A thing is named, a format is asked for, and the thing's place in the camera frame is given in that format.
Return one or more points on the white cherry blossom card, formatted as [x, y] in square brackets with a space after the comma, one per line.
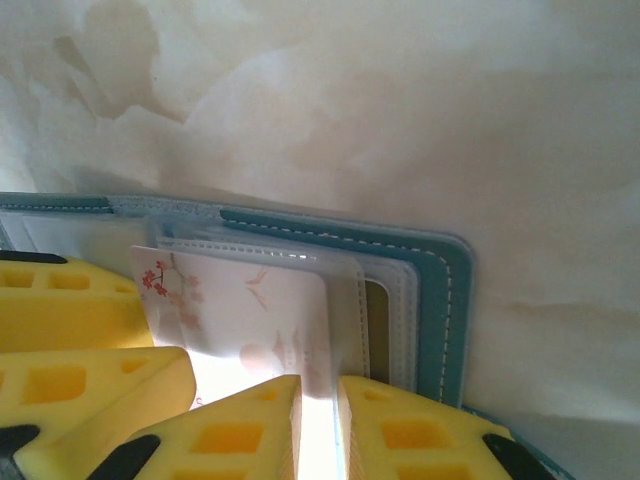
[225, 310]

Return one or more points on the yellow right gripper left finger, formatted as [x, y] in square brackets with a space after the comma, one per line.
[280, 425]

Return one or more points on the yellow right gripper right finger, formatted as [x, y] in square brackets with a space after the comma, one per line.
[365, 430]

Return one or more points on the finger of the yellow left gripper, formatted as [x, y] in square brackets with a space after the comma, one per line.
[125, 390]
[75, 320]

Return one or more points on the teal card holder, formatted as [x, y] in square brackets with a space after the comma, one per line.
[457, 320]

